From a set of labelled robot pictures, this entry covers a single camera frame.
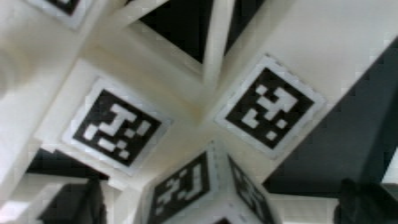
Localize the white chair back frame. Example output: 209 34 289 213
0 0 398 224

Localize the white marker cube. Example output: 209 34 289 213
141 141 281 224

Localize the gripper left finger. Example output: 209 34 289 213
0 182 68 224

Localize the white U-shaped fence frame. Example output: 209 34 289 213
265 157 398 224

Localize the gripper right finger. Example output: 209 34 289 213
335 179 398 224

